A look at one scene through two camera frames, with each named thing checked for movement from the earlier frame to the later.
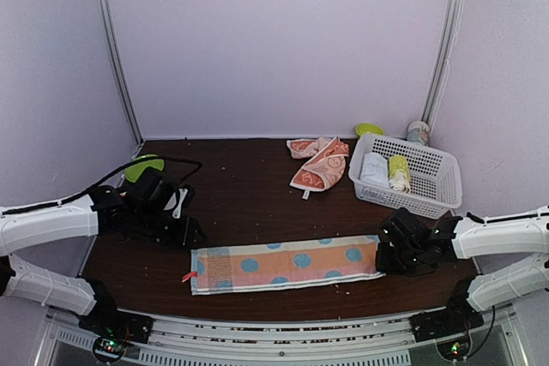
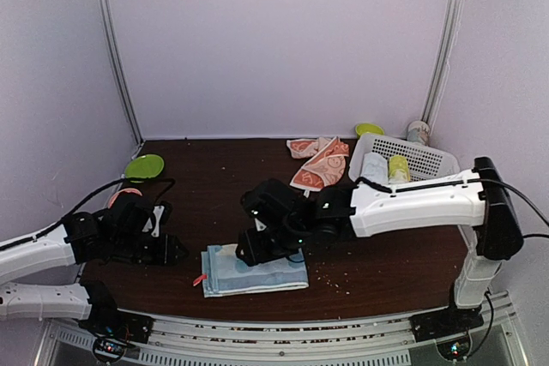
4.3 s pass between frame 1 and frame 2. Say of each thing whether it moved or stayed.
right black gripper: moved
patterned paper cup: stayed
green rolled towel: stayed
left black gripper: moved
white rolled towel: stayed
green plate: stayed
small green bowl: stayed
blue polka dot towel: moved
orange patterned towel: stayed
